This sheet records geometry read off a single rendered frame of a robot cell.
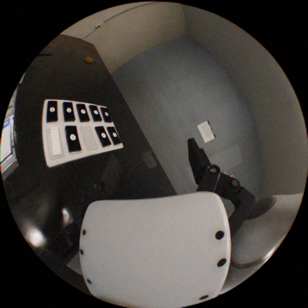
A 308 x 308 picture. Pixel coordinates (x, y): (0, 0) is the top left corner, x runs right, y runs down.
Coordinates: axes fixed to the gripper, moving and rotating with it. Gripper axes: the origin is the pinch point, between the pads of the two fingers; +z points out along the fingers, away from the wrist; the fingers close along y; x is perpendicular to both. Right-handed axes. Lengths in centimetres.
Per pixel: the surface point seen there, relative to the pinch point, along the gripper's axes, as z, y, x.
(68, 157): 9.9, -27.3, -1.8
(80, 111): 28.7, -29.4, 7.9
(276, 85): 62, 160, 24
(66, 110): 22.0, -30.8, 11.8
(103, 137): 27.8, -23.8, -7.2
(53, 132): 11.4, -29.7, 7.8
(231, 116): 153, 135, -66
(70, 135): 15.6, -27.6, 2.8
